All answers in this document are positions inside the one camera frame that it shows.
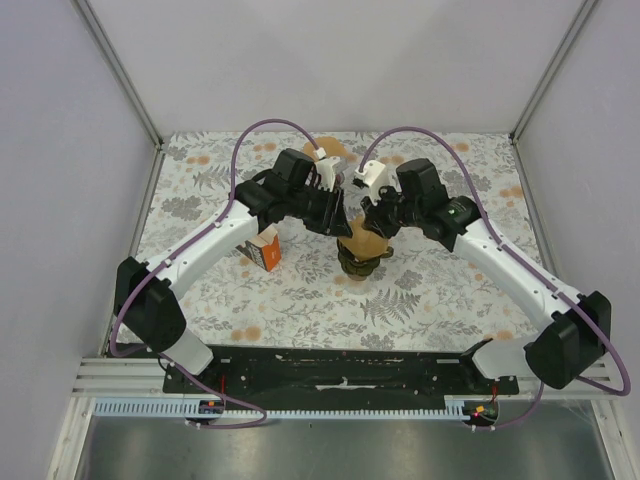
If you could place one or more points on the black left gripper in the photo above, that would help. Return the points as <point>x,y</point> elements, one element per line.
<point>333,220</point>

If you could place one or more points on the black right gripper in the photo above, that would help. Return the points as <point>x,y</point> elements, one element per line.
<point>374,213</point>

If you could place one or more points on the green glass dripper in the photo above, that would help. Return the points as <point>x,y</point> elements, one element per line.
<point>353,267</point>

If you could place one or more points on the orange coffee filter box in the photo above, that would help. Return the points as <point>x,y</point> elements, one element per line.
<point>263,249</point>

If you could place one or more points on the brown paper coffee filter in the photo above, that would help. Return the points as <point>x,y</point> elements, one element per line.
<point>331,146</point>

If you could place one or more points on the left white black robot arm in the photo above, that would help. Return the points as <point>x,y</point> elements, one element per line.
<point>148,292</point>

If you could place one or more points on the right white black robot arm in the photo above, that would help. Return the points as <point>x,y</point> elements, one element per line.
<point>565,344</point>

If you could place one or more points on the brown tape roll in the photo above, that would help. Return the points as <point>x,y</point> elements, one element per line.
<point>357,277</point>

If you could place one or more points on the floral patterned table mat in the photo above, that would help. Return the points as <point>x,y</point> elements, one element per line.
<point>422,298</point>

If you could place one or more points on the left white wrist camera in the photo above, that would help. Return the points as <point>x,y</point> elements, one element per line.
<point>326,168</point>

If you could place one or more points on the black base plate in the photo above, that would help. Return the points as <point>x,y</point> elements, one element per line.
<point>284,378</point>

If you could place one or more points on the light blue cable duct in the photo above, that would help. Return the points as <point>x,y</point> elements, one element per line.
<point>199,408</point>

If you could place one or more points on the right aluminium frame post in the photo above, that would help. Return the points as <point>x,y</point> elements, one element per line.
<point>562,51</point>

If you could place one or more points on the aluminium frame post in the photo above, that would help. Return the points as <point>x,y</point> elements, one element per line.
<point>100,37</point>
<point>562,51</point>

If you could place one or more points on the left aluminium frame post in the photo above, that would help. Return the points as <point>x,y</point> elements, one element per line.
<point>100,37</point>

